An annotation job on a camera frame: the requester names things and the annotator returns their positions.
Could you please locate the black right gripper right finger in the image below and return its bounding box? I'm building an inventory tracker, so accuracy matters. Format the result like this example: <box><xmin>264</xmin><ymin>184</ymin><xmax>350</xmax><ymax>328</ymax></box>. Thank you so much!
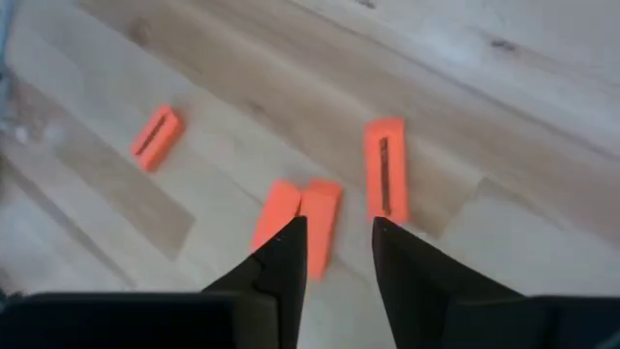
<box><xmin>371</xmin><ymin>216</ymin><xmax>620</xmax><ymax>349</ymax></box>

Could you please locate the orange eraser block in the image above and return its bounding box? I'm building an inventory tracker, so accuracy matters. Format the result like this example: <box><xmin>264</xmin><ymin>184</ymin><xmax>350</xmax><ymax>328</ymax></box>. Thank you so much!
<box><xmin>295</xmin><ymin>177</ymin><xmax>344</xmax><ymax>281</ymax></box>
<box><xmin>362</xmin><ymin>115</ymin><xmax>411</xmax><ymax>227</ymax></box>
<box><xmin>130</xmin><ymin>103</ymin><xmax>185</xmax><ymax>174</ymax></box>
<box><xmin>250</xmin><ymin>177</ymin><xmax>302</xmax><ymax>256</ymax></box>

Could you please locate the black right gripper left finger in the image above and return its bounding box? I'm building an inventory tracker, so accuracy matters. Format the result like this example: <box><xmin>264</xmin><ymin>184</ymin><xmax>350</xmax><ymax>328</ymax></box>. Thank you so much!
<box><xmin>0</xmin><ymin>215</ymin><xmax>309</xmax><ymax>349</ymax></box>

